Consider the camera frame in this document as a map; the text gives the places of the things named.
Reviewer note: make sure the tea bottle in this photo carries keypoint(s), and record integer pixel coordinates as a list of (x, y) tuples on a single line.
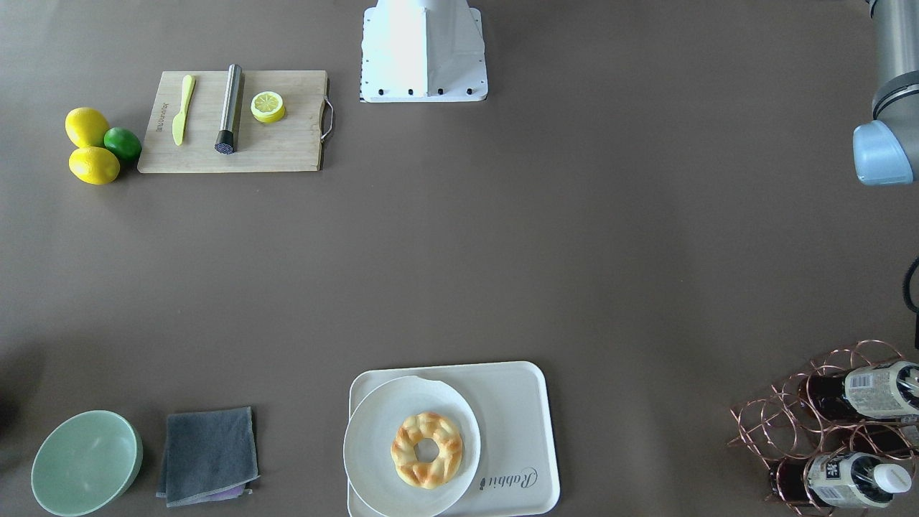
[(883, 392)]

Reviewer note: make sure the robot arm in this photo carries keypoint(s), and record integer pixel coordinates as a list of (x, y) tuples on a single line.
[(885, 149)]

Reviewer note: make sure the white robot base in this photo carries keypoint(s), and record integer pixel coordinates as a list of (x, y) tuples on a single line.
[(423, 52)]

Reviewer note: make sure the white serving tray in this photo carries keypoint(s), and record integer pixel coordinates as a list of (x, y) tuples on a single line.
[(517, 473)]

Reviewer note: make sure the wooden cutting board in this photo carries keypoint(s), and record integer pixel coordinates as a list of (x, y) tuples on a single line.
[(292, 144)]

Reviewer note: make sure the white round plate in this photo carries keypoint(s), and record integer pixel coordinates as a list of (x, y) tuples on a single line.
[(378, 407)]

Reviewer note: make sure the half lemon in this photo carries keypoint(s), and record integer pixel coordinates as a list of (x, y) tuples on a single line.
[(268, 107)]

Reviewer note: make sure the steel muddler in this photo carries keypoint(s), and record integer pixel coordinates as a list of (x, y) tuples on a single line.
[(225, 141)]

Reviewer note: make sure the yellow plastic knife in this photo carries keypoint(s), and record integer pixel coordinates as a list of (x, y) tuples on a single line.
[(179, 121)]

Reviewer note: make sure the grey folded cloth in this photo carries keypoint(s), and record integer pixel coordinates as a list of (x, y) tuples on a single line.
[(208, 456)]

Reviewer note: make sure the green lime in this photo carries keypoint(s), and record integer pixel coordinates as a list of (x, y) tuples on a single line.
[(123, 143)]

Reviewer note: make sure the lower yellow lemon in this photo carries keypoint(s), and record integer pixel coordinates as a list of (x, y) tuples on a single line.
[(94, 165)]

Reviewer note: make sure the yellow lemon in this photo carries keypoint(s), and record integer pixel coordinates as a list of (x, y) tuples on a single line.
[(86, 127), (94, 165)]

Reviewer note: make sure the upper yellow lemon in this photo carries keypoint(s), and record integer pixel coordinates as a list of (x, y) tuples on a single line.
[(86, 127)]

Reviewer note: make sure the green ceramic bowl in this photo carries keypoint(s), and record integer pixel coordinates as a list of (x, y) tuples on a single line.
[(86, 462)]

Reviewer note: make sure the braided ring bread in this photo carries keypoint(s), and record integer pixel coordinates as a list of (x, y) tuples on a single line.
[(427, 450)]

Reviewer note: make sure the copper wire bottle rack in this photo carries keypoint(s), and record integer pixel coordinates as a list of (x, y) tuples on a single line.
[(774, 427)]

